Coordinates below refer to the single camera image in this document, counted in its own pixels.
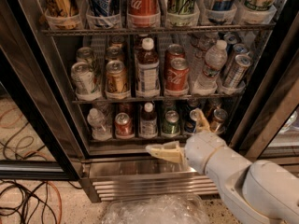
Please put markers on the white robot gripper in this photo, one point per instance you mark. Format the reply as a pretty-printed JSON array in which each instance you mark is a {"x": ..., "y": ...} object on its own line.
[{"x": 201, "y": 149}]

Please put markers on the red coke can bottom shelf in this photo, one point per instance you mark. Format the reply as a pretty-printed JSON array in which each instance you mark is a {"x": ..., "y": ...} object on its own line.
[{"x": 123, "y": 126}]

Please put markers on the red coke can shelf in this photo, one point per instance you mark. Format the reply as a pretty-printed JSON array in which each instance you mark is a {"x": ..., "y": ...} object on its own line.
[
  {"x": 123, "y": 126},
  {"x": 141, "y": 12}
]

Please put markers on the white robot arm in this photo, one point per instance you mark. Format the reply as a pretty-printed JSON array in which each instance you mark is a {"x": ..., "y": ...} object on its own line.
[{"x": 260, "y": 192}]

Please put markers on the blue pepsi can bottom shelf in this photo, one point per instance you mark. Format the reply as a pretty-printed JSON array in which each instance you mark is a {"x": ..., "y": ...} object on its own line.
[{"x": 190, "y": 122}]

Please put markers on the green soda can bottom shelf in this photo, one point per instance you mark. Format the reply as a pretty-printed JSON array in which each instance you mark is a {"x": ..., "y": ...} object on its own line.
[{"x": 170, "y": 125}]

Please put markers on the gold brown can bottom shelf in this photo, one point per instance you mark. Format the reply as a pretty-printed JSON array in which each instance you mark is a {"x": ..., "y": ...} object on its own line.
[{"x": 219, "y": 116}]

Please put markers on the brown tea bottle bottom shelf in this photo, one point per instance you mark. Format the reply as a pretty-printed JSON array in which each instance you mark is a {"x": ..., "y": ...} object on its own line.
[{"x": 148, "y": 121}]

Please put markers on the brown tea bottle shelf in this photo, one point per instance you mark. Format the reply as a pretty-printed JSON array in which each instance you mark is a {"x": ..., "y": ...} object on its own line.
[
  {"x": 148, "y": 121},
  {"x": 147, "y": 69}
]

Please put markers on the red coke can middle front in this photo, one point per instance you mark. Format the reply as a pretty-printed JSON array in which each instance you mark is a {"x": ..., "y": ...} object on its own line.
[{"x": 176, "y": 82}]

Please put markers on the red can bottom shelf rear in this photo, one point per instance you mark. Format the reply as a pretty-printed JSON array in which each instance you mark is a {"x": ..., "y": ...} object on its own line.
[{"x": 127, "y": 108}]

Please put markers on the silver slim can middle front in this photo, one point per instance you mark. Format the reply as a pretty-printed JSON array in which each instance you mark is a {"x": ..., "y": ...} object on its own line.
[{"x": 241, "y": 64}]

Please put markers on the silver slim can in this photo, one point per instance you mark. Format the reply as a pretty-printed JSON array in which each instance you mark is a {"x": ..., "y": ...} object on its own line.
[
  {"x": 241, "y": 64},
  {"x": 239, "y": 48}
]

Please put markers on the brown tea bottle middle shelf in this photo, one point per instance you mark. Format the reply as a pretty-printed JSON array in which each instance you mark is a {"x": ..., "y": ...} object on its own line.
[{"x": 147, "y": 69}]

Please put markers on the clear water bottle middle shelf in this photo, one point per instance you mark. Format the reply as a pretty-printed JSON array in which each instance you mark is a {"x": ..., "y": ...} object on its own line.
[{"x": 214, "y": 60}]

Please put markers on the clear water bottle shelf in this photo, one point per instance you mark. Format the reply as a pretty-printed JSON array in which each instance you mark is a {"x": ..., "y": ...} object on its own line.
[
  {"x": 101, "y": 131},
  {"x": 214, "y": 60}
]

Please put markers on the clear water bottle bottom shelf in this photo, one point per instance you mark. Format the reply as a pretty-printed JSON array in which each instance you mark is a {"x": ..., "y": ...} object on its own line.
[{"x": 101, "y": 131}]

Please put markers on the red coke can middle rear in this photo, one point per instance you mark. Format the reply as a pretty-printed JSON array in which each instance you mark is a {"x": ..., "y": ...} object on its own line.
[{"x": 173, "y": 51}]

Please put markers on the gold can middle shelf front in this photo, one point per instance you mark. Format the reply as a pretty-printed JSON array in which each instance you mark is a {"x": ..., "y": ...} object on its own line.
[{"x": 116, "y": 80}]

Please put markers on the stainless steel fridge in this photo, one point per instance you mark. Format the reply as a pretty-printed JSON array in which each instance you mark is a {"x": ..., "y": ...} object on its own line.
[{"x": 36, "y": 61}]

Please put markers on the silver can middle shelf front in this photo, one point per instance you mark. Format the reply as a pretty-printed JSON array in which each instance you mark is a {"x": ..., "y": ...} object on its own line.
[{"x": 87, "y": 88}]

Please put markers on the silver can shelf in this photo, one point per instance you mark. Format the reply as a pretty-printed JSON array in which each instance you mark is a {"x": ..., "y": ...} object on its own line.
[
  {"x": 87, "y": 56},
  {"x": 87, "y": 88}
]

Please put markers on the red bull can top shelf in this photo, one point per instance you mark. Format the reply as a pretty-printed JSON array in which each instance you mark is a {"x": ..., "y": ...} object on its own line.
[{"x": 220, "y": 11}]

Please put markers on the silver can middle shelf rear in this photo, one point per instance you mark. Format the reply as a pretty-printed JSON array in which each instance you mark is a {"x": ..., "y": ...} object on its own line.
[{"x": 87, "y": 56}]

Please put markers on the red coke can top shelf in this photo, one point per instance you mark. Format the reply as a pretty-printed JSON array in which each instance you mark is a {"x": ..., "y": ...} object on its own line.
[{"x": 141, "y": 12}]

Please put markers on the white green can top shelf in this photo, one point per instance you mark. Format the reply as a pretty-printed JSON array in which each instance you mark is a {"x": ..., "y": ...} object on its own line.
[{"x": 256, "y": 11}]

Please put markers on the blue can top shelf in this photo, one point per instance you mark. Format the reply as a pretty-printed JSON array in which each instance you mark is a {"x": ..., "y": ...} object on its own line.
[{"x": 105, "y": 12}]

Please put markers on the yellow can top shelf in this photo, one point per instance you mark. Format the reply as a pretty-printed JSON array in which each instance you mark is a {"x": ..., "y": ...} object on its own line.
[{"x": 63, "y": 12}]

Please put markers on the clear plastic bag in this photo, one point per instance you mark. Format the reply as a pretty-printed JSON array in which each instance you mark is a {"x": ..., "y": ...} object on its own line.
[{"x": 162, "y": 209}]

